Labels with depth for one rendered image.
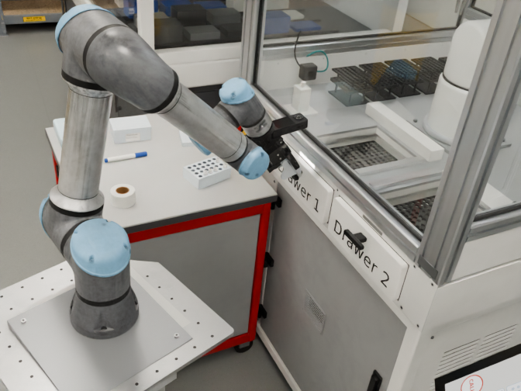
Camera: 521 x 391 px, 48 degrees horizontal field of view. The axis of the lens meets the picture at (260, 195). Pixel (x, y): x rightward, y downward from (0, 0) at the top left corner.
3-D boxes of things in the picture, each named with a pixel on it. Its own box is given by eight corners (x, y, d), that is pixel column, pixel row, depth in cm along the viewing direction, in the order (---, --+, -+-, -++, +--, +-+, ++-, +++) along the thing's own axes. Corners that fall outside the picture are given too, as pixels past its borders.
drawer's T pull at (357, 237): (360, 251, 138) (360, 247, 138) (343, 233, 144) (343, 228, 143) (372, 248, 140) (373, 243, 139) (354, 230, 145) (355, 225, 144)
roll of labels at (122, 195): (139, 203, 169) (139, 192, 167) (117, 211, 165) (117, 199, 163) (128, 192, 174) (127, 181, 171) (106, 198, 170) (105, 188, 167)
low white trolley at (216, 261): (105, 408, 199) (86, 234, 156) (67, 288, 243) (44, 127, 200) (257, 357, 223) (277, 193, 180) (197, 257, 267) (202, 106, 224)
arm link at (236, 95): (209, 93, 141) (234, 70, 142) (231, 122, 149) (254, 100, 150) (225, 105, 136) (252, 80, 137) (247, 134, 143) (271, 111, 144)
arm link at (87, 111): (60, 271, 125) (88, 24, 99) (32, 232, 134) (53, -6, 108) (110, 260, 133) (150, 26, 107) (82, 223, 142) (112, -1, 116)
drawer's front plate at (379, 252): (391, 302, 137) (402, 267, 130) (326, 230, 157) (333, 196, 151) (398, 300, 137) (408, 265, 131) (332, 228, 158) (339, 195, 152)
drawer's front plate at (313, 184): (322, 224, 159) (328, 191, 153) (273, 170, 180) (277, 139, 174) (327, 223, 160) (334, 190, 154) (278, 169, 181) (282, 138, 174)
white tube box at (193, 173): (198, 189, 178) (198, 179, 176) (182, 177, 183) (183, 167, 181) (230, 178, 185) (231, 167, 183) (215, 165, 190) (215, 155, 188)
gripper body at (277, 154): (258, 160, 161) (238, 133, 152) (283, 141, 161) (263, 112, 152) (271, 175, 155) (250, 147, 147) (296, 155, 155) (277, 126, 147)
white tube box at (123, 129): (114, 143, 195) (113, 130, 193) (109, 131, 202) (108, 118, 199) (151, 140, 200) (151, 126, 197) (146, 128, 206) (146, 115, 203)
